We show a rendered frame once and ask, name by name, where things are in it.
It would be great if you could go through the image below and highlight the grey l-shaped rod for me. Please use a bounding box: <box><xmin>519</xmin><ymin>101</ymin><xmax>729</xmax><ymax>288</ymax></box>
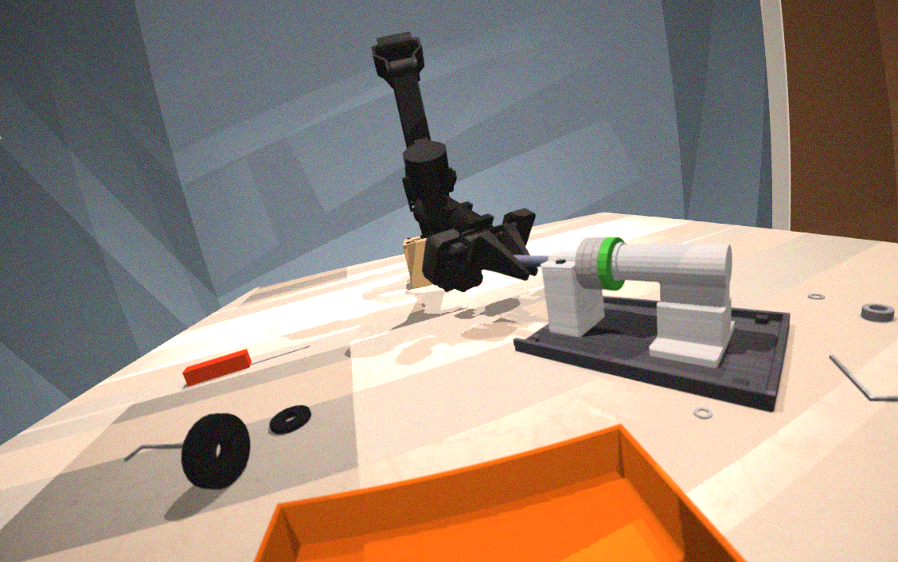
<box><xmin>830</xmin><ymin>354</ymin><xmax>898</xmax><ymax>402</ymax></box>
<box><xmin>124</xmin><ymin>443</ymin><xmax>183</xmax><ymax>462</ymax></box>

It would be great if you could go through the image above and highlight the black disc with centre hole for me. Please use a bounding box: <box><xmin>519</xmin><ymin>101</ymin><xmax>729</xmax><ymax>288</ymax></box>
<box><xmin>181</xmin><ymin>413</ymin><xmax>251</xmax><ymax>490</ymax></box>

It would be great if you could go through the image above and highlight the green disc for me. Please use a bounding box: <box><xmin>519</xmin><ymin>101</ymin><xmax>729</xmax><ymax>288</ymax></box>
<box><xmin>597</xmin><ymin>236</ymin><xmax>626</xmax><ymax>291</ymax></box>

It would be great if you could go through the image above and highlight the black rubber washer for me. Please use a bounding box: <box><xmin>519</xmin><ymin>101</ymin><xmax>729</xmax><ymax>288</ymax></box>
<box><xmin>269</xmin><ymin>405</ymin><xmax>311</xmax><ymax>435</ymax></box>

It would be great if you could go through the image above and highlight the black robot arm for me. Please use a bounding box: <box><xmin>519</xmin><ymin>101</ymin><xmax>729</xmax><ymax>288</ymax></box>
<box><xmin>371</xmin><ymin>32</ymin><xmax>483</xmax><ymax>292</ymax></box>

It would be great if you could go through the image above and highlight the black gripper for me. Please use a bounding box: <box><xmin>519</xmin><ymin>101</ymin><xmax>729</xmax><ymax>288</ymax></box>
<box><xmin>422</xmin><ymin>201</ymin><xmax>539</xmax><ymax>286</ymax></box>

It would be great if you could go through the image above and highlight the grey metal shaft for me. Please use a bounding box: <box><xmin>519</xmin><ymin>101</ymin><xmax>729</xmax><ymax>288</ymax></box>
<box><xmin>514</xmin><ymin>255</ymin><xmax>549</xmax><ymax>267</ymax></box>

